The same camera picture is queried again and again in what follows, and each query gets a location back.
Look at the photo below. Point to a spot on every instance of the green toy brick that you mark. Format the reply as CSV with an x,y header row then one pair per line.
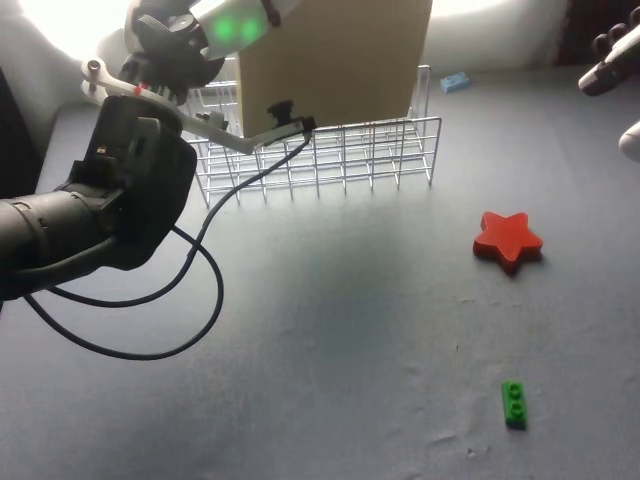
x,y
515,405

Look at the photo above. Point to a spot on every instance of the blue toy brick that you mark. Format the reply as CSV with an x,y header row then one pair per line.
x,y
455,83

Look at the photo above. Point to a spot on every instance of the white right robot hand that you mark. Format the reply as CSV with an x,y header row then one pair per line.
x,y
610,70

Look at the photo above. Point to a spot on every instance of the cream paperback book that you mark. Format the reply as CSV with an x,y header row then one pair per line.
x,y
340,65

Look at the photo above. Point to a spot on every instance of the red star block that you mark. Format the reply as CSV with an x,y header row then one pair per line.
x,y
507,240

